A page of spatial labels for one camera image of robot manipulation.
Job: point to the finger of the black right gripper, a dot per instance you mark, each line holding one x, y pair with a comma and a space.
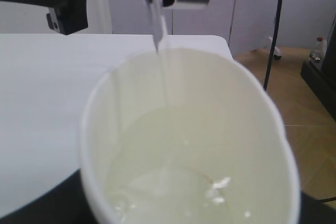
65, 16

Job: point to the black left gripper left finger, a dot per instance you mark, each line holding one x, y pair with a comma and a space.
66, 203

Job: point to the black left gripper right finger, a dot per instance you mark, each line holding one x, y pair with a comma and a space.
313, 211

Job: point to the white paper cup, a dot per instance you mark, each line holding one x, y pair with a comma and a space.
185, 136

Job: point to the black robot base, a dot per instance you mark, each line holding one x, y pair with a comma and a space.
319, 75

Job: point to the small red-capped bottle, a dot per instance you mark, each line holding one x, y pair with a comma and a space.
318, 51

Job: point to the white stand foot with caster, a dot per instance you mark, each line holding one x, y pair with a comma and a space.
277, 55

